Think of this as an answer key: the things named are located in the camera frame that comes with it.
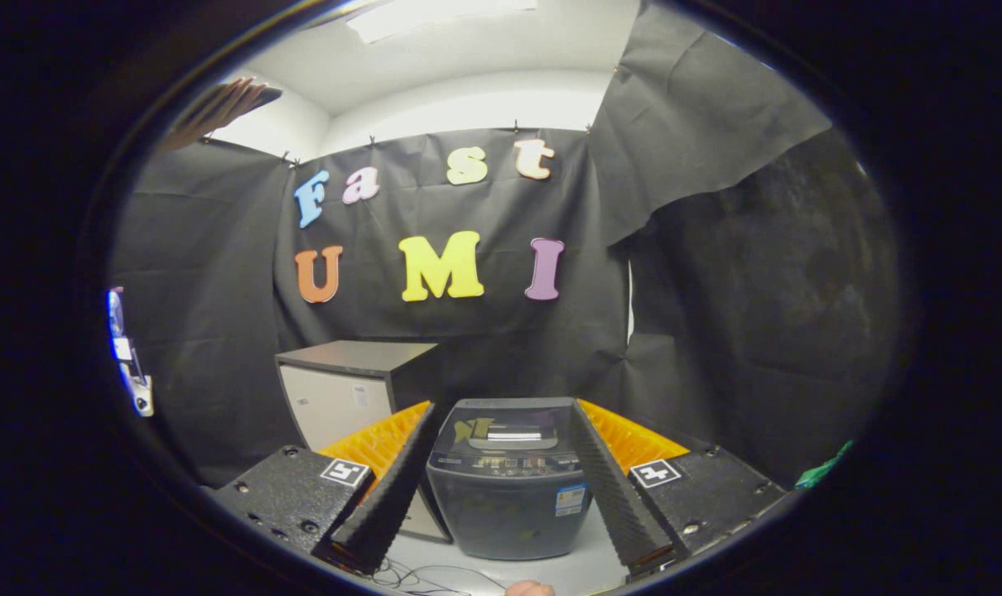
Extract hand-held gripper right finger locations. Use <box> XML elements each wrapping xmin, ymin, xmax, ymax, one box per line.
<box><xmin>569</xmin><ymin>397</ymin><xmax>800</xmax><ymax>580</ymax></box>

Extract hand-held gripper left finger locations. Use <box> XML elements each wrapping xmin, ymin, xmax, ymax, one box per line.
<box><xmin>205</xmin><ymin>401</ymin><xmax>441</xmax><ymax>575</ymax></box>

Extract grey washing machine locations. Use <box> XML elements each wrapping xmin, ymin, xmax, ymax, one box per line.
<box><xmin>426</xmin><ymin>464</ymin><xmax>595</xmax><ymax>561</ymax></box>

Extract grey cabinet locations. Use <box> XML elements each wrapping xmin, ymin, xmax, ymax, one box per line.
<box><xmin>274</xmin><ymin>339</ymin><xmax>454</xmax><ymax>545</ymax></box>

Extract black backdrop cloth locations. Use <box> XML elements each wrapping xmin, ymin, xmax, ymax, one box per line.
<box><xmin>108</xmin><ymin>0</ymin><xmax>908</xmax><ymax>489</ymax></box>

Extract green object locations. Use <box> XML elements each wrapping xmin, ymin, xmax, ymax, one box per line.
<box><xmin>795</xmin><ymin>440</ymin><xmax>851</xmax><ymax>489</ymax></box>

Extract white and blue equipment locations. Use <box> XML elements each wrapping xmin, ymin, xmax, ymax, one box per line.
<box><xmin>106</xmin><ymin>286</ymin><xmax>156</xmax><ymax>417</ymax></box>

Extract brown ribbed object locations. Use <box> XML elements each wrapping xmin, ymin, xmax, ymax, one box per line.
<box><xmin>157</xmin><ymin>76</ymin><xmax>283</xmax><ymax>154</ymax></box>

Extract ceiling light panel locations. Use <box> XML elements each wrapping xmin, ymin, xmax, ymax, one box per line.
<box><xmin>345</xmin><ymin>0</ymin><xmax>539</xmax><ymax>44</ymax></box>

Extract thin black floor cables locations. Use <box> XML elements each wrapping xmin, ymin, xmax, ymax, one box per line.
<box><xmin>360</xmin><ymin>556</ymin><xmax>510</xmax><ymax>596</ymax></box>

